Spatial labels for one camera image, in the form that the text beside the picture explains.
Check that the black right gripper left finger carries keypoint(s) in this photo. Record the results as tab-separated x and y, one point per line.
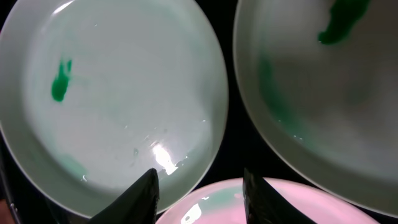
137	205

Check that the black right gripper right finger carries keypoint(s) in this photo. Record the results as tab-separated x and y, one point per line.
264	205

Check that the white plate green stain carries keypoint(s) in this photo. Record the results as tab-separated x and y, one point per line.
222	202

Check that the light green plate green stain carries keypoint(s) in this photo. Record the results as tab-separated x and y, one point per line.
284	71

